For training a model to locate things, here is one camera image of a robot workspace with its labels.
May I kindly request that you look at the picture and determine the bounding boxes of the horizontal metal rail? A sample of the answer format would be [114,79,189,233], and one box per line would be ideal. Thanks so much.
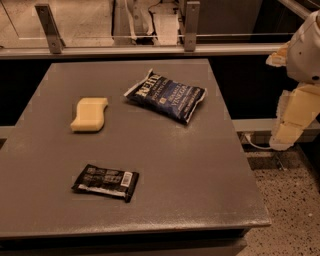
[0,43,282,60]

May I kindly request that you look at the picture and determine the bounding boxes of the white cable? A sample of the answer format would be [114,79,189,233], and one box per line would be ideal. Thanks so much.
[244,133,273,150]

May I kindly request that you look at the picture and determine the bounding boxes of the black rxbar chocolate wrapper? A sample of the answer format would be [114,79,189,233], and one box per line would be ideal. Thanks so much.
[72,164,139,203]

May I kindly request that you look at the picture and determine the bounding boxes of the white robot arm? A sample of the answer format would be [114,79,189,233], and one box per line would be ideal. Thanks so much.
[266,11,320,151]

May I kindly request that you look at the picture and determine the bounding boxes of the left metal rail bracket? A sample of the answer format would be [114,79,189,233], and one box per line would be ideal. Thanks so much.
[35,4,65,54]

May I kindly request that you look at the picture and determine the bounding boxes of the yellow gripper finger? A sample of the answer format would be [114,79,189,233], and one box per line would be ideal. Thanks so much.
[269,83,320,151]
[266,42,289,67]

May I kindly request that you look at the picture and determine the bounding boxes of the metal rail bracket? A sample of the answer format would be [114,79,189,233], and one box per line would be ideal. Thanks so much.
[184,1,200,52]
[35,4,65,54]

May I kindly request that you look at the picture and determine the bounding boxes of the yellow sponge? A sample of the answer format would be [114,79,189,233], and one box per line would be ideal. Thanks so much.
[70,97,108,132]

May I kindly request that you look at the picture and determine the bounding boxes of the right metal rail bracket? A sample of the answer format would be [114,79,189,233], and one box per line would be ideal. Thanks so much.
[184,1,200,52]

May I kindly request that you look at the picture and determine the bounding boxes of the blue potato chip bag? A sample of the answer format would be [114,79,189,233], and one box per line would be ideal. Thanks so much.
[124,69,207,124]

